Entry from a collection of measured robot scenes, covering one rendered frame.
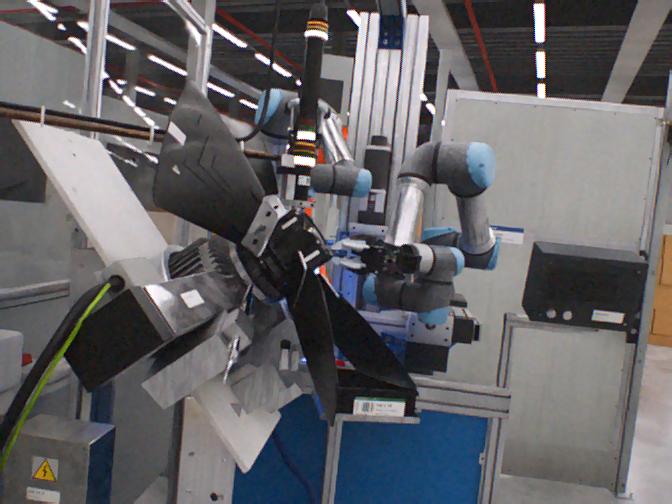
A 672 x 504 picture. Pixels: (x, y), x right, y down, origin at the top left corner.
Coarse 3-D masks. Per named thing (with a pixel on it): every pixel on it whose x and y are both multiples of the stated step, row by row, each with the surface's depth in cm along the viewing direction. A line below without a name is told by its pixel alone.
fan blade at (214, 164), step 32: (192, 96) 80; (192, 128) 79; (224, 128) 86; (160, 160) 72; (192, 160) 78; (224, 160) 85; (160, 192) 72; (192, 192) 78; (224, 192) 85; (256, 192) 91; (224, 224) 86
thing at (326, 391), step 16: (304, 288) 90; (320, 288) 77; (304, 304) 90; (320, 304) 79; (304, 320) 89; (320, 320) 80; (304, 336) 89; (320, 336) 80; (304, 352) 88; (320, 352) 81; (320, 368) 81; (320, 384) 82; (336, 384) 74; (320, 400) 83; (336, 400) 76
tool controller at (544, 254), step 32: (544, 256) 136; (576, 256) 135; (608, 256) 136; (544, 288) 138; (576, 288) 137; (608, 288) 136; (640, 288) 135; (544, 320) 141; (576, 320) 139; (608, 320) 138
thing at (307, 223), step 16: (304, 224) 96; (272, 240) 97; (288, 240) 96; (304, 240) 96; (320, 240) 103; (272, 256) 98; (288, 256) 97; (304, 256) 97; (320, 256) 98; (256, 272) 96; (272, 272) 99; (288, 272) 98; (272, 288) 97
